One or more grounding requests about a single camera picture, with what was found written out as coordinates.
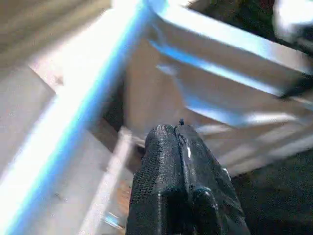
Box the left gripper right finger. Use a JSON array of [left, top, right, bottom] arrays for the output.
[[175, 118, 250, 235]]

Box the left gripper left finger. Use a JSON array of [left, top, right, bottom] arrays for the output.
[[126, 124, 183, 235]]

